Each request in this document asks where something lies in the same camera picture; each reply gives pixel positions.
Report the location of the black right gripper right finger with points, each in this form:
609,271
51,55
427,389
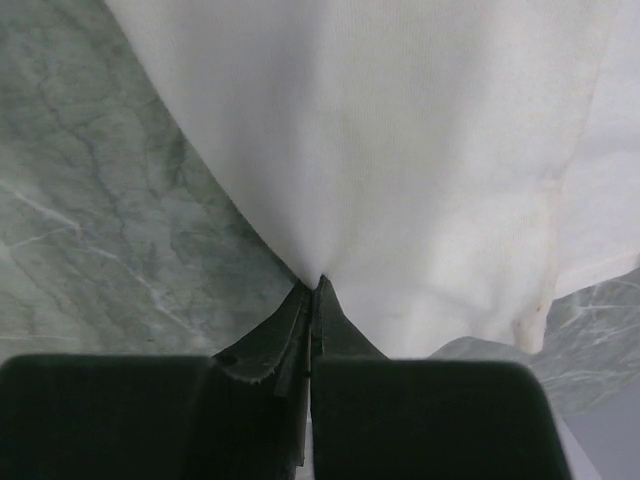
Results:
378,418

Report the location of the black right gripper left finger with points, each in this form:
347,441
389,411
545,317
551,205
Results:
238,414

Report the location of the white t shirt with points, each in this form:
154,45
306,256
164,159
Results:
453,167

